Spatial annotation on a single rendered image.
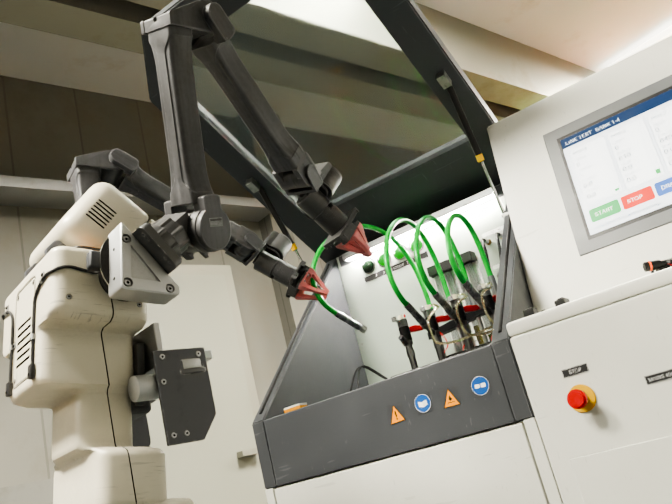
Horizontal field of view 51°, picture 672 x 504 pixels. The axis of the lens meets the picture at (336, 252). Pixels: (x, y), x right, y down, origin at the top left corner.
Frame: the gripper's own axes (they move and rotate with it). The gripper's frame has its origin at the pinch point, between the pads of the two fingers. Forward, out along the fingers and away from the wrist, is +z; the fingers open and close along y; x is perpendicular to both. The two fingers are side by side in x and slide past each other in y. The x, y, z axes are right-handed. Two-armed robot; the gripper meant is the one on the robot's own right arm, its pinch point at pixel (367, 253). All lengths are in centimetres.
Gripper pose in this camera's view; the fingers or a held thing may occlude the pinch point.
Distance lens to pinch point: 159.9
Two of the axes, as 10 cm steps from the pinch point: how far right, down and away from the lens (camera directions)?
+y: 3.5, -6.5, 6.8
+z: 7.1, 6.5, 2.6
